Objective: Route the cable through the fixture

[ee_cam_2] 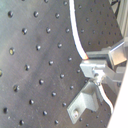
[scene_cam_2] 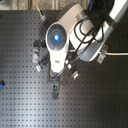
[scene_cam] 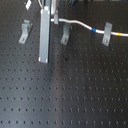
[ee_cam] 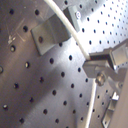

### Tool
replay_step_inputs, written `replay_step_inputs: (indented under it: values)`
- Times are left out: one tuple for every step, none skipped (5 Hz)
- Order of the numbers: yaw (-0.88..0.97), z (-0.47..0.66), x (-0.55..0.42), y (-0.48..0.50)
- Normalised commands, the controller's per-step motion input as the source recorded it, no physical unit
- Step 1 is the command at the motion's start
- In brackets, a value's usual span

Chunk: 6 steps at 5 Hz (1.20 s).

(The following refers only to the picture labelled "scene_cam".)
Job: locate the dark gripper at top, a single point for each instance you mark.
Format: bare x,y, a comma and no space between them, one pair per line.
45,28

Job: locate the white tag at top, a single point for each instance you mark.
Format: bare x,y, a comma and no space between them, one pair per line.
28,4

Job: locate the middle grey cable clip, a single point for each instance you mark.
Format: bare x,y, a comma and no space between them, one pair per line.
66,33

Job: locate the grey cable clip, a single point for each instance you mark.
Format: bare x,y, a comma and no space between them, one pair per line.
107,34
66,33
26,28

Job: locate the left grey cable clip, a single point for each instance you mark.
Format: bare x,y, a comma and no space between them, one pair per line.
26,28

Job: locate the right grey cable clip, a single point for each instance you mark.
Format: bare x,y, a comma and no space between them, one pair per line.
107,34

